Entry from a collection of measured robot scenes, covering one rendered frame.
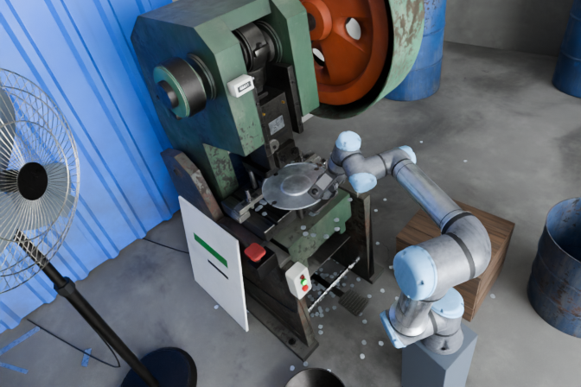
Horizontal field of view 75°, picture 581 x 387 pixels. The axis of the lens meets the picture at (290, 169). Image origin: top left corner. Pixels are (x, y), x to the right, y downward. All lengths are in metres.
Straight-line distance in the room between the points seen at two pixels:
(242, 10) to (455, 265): 0.94
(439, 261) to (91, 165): 2.03
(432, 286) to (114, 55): 2.00
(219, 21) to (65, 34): 1.20
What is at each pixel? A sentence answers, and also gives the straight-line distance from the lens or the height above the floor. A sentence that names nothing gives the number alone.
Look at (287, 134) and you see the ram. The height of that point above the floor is 1.00.
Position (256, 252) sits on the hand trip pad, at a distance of 1.41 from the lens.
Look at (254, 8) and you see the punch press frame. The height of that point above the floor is 1.48.
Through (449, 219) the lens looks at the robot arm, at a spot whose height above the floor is 1.06.
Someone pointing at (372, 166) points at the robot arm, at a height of 1.06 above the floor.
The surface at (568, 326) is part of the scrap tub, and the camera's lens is 2.17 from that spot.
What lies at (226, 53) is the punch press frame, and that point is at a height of 1.42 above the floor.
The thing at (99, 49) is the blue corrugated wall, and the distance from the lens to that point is 2.36.
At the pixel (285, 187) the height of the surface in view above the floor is 0.79.
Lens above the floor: 1.81
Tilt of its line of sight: 38 degrees down
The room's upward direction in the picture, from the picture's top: 12 degrees counter-clockwise
